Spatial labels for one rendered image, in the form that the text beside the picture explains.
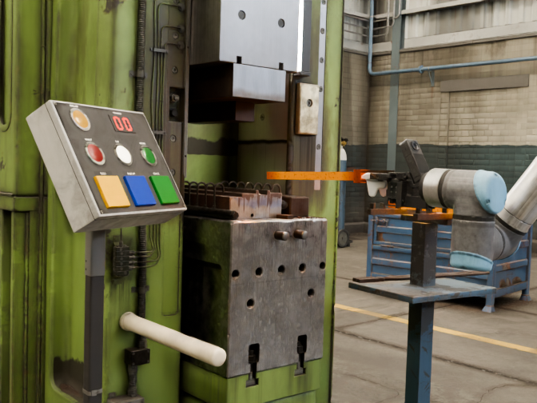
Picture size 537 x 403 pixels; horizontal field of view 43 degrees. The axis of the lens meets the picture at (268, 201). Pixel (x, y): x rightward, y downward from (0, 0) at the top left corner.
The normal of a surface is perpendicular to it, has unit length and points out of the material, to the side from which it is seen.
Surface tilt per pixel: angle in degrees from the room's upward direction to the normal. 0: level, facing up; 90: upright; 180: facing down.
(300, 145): 90
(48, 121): 90
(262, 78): 90
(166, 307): 90
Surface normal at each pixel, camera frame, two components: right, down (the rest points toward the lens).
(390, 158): -0.74, 0.01
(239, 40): 0.64, 0.06
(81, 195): -0.43, 0.04
